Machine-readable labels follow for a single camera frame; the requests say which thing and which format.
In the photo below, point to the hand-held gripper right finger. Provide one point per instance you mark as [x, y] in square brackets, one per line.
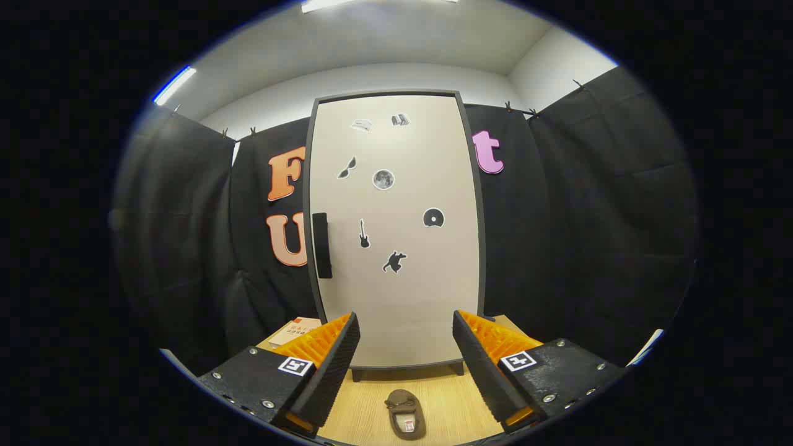
[483, 371]

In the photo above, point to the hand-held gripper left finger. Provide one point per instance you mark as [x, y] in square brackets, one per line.
[334, 371]

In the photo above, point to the brown fuzzy shoe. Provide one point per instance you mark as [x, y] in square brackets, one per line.
[403, 402]

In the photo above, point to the beige shoe cabinet door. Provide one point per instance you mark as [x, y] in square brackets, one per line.
[403, 297]

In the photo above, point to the grey shoe cabinet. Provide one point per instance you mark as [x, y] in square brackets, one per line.
[482, 248]

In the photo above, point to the white orange cover book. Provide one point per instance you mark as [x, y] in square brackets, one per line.
[294, 331]

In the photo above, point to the black backdrop cloth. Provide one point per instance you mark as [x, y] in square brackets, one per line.
[557, 217]

